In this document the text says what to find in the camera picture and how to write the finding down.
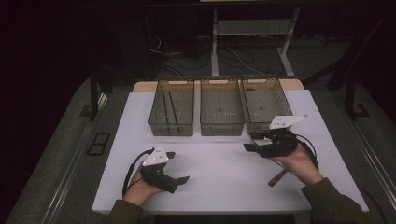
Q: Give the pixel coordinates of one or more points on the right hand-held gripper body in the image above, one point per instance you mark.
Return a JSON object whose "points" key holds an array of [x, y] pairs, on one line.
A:
{"points": [[280, 143]]}

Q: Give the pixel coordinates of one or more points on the white metal desk frame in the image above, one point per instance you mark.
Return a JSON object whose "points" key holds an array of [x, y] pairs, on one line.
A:
{"points": [[214, 46]]}

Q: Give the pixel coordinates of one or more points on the reddish brown wooden spoon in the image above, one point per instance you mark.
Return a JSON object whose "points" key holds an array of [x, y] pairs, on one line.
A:
{"points": [[275, 180]]}

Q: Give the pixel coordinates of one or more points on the smoky clear plastic bin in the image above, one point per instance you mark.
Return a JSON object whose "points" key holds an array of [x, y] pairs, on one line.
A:
{"points": [[221, 109], [183, 109], [264, 102]]}

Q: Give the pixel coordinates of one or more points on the person's left hand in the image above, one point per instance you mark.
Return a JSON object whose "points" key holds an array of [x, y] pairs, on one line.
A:
{"points": [[138, 193]]}

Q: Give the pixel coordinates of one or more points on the black metal stand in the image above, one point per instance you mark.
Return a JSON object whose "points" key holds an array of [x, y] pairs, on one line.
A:
{"points": [[350, 99]]}

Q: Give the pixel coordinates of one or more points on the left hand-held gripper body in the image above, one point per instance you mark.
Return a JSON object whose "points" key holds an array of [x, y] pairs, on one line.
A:
{"points": [[157, 177]]}

